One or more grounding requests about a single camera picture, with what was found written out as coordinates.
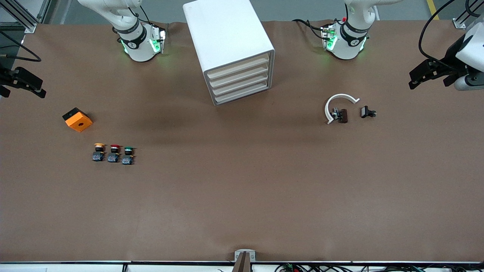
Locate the yellow push button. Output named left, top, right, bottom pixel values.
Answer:
left=92, top=143, right=107, bottom=162

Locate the red push button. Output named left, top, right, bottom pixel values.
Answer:
left=107, top=144, right=122, bottom=163

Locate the green push button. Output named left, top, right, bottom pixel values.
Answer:
left=121, top=147, right=137, bottom=165

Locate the brown black small component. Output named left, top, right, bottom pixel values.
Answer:
left=331, top=108, right=349, bottom=124

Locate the white curved plastic part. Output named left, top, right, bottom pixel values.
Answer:
left=324, top=93, right=360, bottom=125

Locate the aluminium frame post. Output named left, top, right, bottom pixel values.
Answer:
left=0, top=0, right=38, bottom=34
left=453, top=0, right=484, bottom=29

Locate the orange button enclosure box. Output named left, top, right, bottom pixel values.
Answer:
left=62, top=107, right=93, bottom=133

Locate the black left base cable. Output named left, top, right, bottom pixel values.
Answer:
left=292, top=18, right=327, bottom=40

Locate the black base cable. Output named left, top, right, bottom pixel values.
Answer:
left=138, top=5, right=154, bottom=25
left=292, top=18, right=327, bottom=40

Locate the black right base cable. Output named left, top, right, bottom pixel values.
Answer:
left=138, top=5, right=154, bottom=25

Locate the grey table edge bracket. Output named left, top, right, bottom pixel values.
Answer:
left=231, top=249, right=256, bottom=272

